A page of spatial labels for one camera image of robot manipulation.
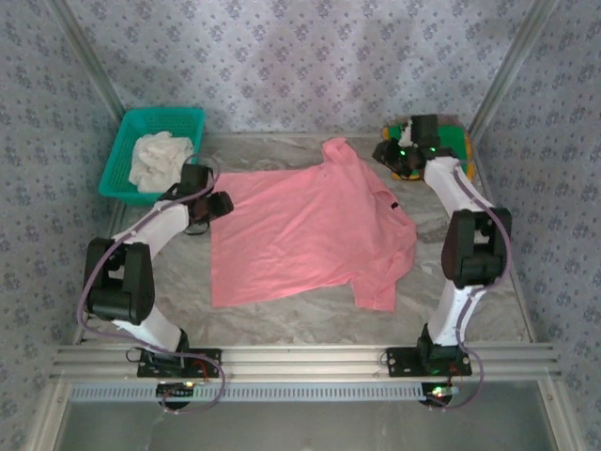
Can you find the pink t-shirt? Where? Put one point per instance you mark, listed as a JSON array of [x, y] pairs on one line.
[[291, 225]]

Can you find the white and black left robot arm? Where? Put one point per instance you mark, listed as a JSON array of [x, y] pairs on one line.
[[159, 225]]

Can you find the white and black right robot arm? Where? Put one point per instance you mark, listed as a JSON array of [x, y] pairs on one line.
[[451, 310]]

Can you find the stack of folded clothes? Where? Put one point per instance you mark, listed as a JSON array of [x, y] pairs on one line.
[[398, 176]]

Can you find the folded green t-shirt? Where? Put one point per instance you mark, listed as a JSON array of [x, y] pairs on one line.
[[453, 138]]

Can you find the crumpled white t-shirt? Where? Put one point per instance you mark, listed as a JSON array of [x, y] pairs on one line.
[[157, 160]]

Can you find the teal plastic basket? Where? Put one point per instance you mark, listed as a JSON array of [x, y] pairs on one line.
[[155, 119]]

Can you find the black left controller board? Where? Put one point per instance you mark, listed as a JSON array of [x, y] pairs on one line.
[[176, 394]]

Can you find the black controller board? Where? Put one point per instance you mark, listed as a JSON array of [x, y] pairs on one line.
[[176, 394], [439, 394]]

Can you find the black right controller board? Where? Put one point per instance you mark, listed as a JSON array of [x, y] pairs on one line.
[[439, 394]]

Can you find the aluminium frame post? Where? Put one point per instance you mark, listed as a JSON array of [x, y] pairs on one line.
[[84, 56], [516, 51]]

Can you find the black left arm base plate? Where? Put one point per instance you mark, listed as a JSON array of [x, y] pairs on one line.
[[211, 357]]

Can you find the aluminium mounting rail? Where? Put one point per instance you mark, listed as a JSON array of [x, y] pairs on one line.
[[305, 362]]

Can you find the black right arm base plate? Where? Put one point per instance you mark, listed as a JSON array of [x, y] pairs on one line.
[[399, 362]]

